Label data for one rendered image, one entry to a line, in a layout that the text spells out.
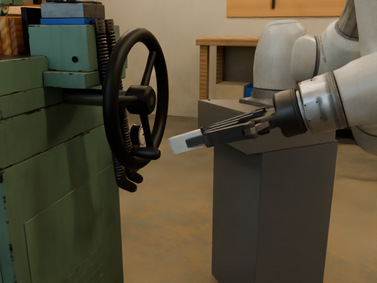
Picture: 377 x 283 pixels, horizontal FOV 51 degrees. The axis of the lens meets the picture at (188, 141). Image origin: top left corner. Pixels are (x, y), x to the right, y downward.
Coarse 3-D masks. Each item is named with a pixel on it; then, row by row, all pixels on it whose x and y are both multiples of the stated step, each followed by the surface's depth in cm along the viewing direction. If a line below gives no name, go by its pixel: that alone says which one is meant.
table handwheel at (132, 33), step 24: (120, 48) 71; (120, 72) 70; (144, 72) 84; (72, 96) 85; (96, 96) 83; (120, 96) 73; (144, 96) 79; (168, 96) 95; (144, 120) 84; (120, 144) 72
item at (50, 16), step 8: (48, 8) 78; (56, 8) 78; (64, 8) 77; (72, 8) 76; (80, 8) 76; (88, 8) 78; (96, 8) 81; (104, 8) 84; (48, 16) 78; (56, 16) 78; (64, 16) 77; (72, 16) 77; (80, 16) 76; (88, 16) 78; (96, 16) 81; (104, 16) 84; (48, 24) 79; (56, 24) 78; (64, 24) 78; (72, 24) 77; (80, 24) 77; (88, 24) 78
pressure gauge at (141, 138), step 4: (136, 124) 113; (140, 124) 113; (132, 128) 112; (136, 128) 111; (140, 128) 111; (132, 132) 111; (136, 132) 111; (140, 132) 112; (132, 136) 111; (136, 136) 111; (140, 136) 112; (132, 140) 112; (136, 140) 112; (140, 140) 112; (144, 140) 115; (132, 144) 115; (136, 144) 114; (140, 144) 112
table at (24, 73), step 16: (0, 64) 68; (16, 64) 72; (32, 64) 76; (0, 80) 68; (16, 80) 72; (32, 80) 76; (48, 80) 79; (64, 80) 78; (80, 80) 76; (96, 80) 80; (0, 96) 69
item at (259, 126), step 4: (256, 124) 62; (260, 124) 61; (264, 124) 62; (268, 124) 62; (252, 128) 60; (256, 128) 61; (260, 128) 61; (248, 132) 61; (252, 132) 60; (256, 132) 61
